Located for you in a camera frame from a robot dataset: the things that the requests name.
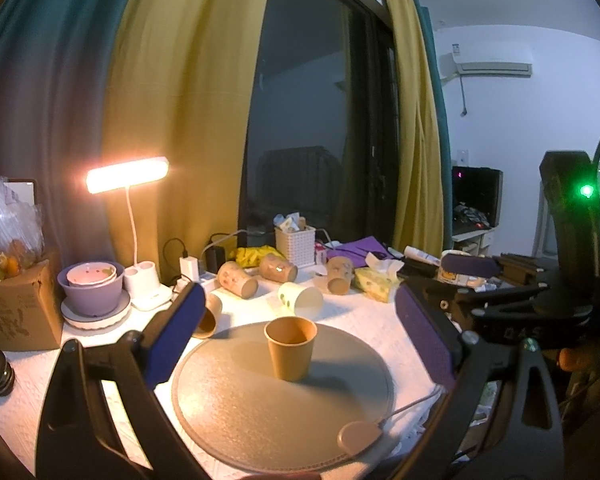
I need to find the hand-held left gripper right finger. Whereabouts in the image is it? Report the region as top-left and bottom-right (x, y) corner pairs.
(394, 283), (566, 480)

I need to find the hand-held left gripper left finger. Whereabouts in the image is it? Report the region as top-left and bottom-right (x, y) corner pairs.
(35, 281), (211, 480)

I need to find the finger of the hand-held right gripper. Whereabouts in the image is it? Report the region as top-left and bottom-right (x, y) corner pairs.
(400, 278), (551, 317)
(441, 253), (551, 287)

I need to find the large patterned brown paper cup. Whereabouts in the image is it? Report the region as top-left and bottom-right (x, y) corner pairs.
(216, 260), (259, 300)

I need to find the plain brown paper cup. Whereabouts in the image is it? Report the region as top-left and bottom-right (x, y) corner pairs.
(264, 316), (318, 382)

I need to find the white paper cup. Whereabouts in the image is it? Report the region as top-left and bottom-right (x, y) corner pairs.
(278, 281), (324, 319)

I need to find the person's right hand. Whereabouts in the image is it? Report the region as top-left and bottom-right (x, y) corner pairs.
(557, 346), (600, 411)

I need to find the white mug yellow print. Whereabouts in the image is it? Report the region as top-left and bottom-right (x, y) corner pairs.
(437, 249), (487, 287)

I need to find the white tube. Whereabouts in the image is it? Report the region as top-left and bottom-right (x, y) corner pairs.
(403, 245), (441, 266)

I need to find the white table cover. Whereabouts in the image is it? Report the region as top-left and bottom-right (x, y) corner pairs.
(0, 259), (453, 480)

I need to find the white desk lamp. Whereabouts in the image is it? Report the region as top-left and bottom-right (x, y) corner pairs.
(85, 156), (174, 311)

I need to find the white power strip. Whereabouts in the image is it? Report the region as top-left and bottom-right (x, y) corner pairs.
(172, 272), (219, 294)

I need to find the white plate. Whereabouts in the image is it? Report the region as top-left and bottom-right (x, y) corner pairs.
(60, 290), (132, 334)

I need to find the black monitor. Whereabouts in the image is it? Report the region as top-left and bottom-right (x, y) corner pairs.
(452, 165), (504, 235)

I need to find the yellow tissue box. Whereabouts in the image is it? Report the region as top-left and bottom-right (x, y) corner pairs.
(353, 252), (406, 304)

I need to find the black power adapter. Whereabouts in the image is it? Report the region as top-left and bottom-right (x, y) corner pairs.
(204, 245), (227, 274)

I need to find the purple bowl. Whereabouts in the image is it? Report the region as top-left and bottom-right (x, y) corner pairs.
(57, 260), (126, 317)

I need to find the round grey mat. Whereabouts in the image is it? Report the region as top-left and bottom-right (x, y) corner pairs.
(171, 321), (396, 474)

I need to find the yellow cloth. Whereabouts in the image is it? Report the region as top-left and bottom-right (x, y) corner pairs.
(229, 244), (282, 269)

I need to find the small white bowl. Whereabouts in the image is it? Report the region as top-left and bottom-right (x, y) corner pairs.
(66, 262), (117, 289)

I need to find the purple cloth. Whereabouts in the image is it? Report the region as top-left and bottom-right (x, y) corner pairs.
(330, 235), (407, 269)

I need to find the round brown tag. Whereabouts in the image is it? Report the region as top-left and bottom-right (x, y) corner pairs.
(337, 420), (383, 456)

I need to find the yellow curtain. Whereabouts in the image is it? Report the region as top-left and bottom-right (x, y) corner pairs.
(379, 0), (447, 257)
(101, 0), (277, 281)

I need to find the white woven basket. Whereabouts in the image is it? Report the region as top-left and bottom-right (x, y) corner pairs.
(274, 224), (317, 269)

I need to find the cardboard box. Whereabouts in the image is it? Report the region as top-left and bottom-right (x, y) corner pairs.
(0, 256), (64, 354)

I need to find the clear plastic bag of fruit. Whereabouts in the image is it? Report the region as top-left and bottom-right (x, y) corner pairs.
(0, 160), (47, 287)

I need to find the white air conditioner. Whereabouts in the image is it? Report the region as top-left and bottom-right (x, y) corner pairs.
(451, 41), (534, 79)

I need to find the dark glass window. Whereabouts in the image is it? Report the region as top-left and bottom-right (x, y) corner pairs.
(238, 0), (402, 261)

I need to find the white cable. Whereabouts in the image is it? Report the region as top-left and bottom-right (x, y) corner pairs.
(379, 384), (444, 433)

